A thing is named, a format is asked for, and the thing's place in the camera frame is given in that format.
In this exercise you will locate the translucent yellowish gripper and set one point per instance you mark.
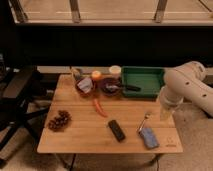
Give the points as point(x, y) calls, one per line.
point(165, 113)

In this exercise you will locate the black eraser block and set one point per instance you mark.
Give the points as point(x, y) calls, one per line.
point(117, 131)

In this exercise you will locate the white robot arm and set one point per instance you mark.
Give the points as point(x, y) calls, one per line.
point(185, 82)

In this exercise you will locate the metal spoon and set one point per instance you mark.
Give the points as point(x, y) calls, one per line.
point(147, 115)

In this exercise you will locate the blue sponge cloth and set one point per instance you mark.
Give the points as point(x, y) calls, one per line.
point(149, 138)

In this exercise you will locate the green plastic tray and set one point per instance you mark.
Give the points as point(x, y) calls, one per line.
point(149, 79)

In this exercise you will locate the dark purple bowl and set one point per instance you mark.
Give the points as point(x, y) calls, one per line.
point(111, 81)

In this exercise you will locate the white cup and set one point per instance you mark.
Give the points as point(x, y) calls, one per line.
point(115, 71)

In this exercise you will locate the orange carrot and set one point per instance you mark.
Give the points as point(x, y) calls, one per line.
point(98, 107)

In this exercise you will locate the orange fruit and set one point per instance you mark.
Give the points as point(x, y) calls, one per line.
point(96, 75)

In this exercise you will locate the red bowl with cloth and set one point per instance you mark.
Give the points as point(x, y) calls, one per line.
point(85, 86)

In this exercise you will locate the glass jar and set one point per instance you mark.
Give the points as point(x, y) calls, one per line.
point(77, 73)

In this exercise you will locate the bunch of dark grapes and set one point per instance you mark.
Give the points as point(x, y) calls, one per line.
point(59, 122)

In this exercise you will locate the black office chair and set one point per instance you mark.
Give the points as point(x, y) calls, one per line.
point(17, 91)

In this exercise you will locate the black handled utensil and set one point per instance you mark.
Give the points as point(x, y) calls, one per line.
point(127, 87)

